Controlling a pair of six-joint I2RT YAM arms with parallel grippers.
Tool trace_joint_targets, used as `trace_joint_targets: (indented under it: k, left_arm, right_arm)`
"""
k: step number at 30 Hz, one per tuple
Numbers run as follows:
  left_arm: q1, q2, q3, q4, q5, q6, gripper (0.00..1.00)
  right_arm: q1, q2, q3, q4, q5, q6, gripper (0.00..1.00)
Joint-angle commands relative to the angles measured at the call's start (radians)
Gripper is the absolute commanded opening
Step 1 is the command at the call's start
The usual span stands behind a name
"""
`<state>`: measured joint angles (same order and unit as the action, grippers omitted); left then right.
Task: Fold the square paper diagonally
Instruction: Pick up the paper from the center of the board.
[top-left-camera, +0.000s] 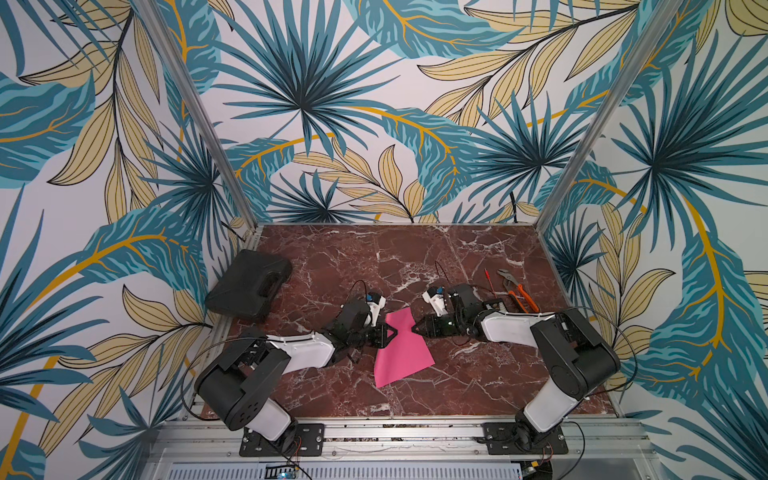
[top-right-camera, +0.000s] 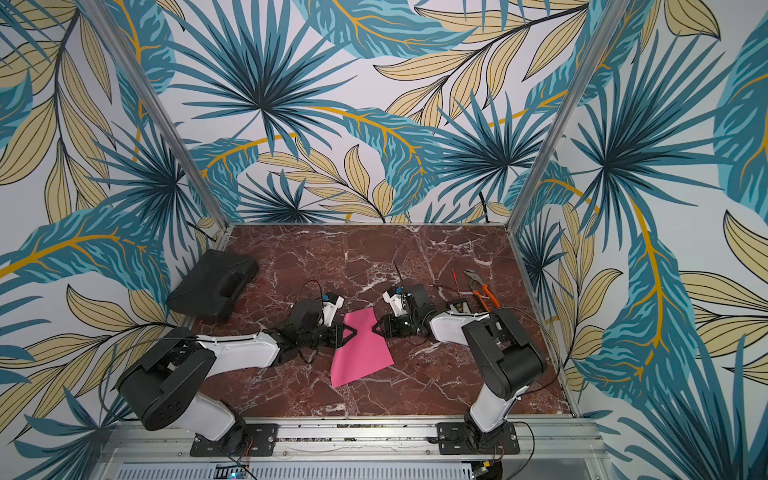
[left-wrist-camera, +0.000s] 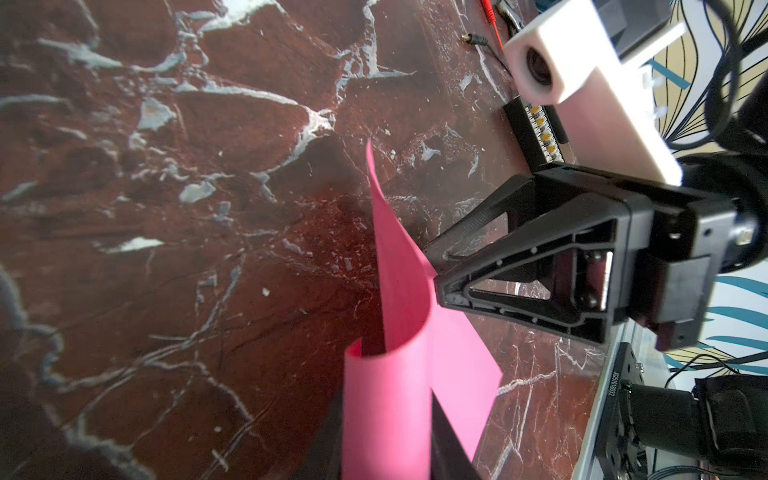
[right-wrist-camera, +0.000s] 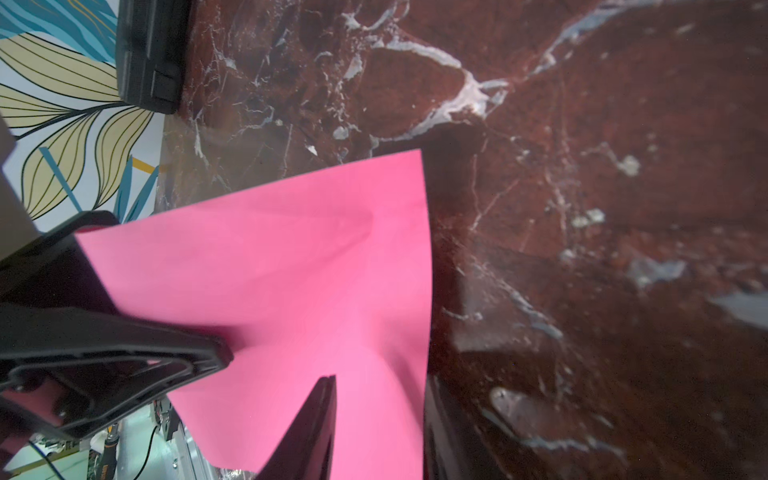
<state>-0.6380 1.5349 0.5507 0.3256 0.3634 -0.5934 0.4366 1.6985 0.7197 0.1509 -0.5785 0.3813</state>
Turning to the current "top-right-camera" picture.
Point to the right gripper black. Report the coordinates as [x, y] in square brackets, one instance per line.
[392, 324]

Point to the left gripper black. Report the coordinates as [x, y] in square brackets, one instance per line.
[338, 335]

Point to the pink square paper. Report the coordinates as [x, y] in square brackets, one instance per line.
[366, 354]

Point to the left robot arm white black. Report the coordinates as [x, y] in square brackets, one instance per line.
[163, 387]

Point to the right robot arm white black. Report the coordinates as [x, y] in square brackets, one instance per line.
[507, 359]

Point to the red test probe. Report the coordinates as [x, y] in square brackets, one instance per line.
[456, 283]

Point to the black plastic case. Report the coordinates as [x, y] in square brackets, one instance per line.
[211, 288]

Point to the green circuit board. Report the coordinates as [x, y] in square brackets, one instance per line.
[229, 472]

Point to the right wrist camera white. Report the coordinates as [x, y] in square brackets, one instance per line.
[396, 299]

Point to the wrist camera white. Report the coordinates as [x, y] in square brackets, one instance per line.
[396, 299]
[330, 304]

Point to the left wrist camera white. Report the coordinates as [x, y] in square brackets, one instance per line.
[330, 304]

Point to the orange handled pliers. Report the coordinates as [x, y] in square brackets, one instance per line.
[481, 291]

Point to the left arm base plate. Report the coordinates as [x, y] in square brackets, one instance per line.
[246, 440]

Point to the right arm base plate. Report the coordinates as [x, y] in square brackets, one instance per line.
[463, 438]

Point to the aluminium front rail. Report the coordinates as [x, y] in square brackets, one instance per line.
[551, 447]

